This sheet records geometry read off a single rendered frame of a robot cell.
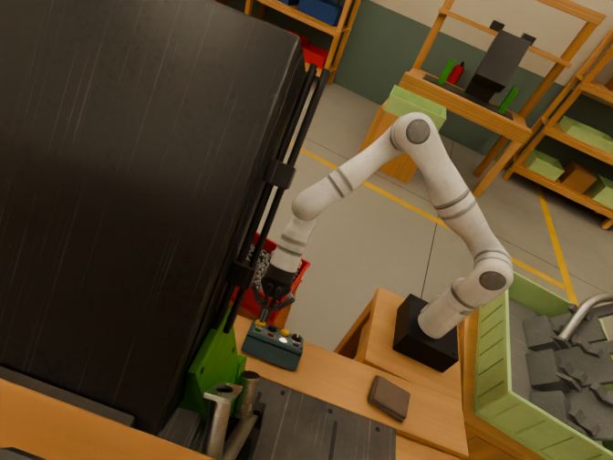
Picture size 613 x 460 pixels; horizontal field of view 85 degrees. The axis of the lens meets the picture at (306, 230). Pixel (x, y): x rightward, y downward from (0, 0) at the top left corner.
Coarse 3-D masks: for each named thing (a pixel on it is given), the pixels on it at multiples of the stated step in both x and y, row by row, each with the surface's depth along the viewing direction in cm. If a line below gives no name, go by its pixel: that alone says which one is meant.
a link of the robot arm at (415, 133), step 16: (416, 112) 76; (400, 128) 77; (416, 128) 76; (432, 128) 76; (400, 144) 78; (416, 144) 77; (432, 144) 77; (416, 160) 79; (432, 160) 78; (448, 160) 79; (432, 176) 79; (448, 176) 79; (432, 192) 81; (448, 192) 80; (464, 192) 80
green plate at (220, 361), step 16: (224, 320) 50; (208, 336) 47; (224, 336) 51; (208, 352) 46; (224, 352) 53; (192, 368) 43; (208, 368) 47; (224, 368) 54; (192, 384) 45; (208, 384) 48; (192, 400) 51; (208, 400) 49
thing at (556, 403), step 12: (540, 396) 107; (552, 396) 104; (564, 396) 104; (576, 396) 105; (588, 396) 103; (540, 408) 104; (552, 408) 102; (564, 408) 100; (588, 408) 101; (600, 408) 99; (612, 408) 97; (564, 420) 97; (600, 420) 96; (612, 420) 95; (600, 432) 94; (612, 432) 92
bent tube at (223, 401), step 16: (224, 384) 51; (224, 400) 46; (208, 416) 48; (224, 416) 48; (256, 416) 69; (208, 432) 47; (224, 432) 48; (240, 432) 62; (208, 448) 47; (224, 448) 57; (240, 448) 59
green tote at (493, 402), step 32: (512, 288) 143; (544, 288) 137; (480, 320) 134; (480, 352) 121; (480, 384) 110; (608, 384) 114; (480, 416) 104; (512, 416) 99; (544, 416) 93; (544, 448) 99; (576, 448) 94; (608, 448) 103
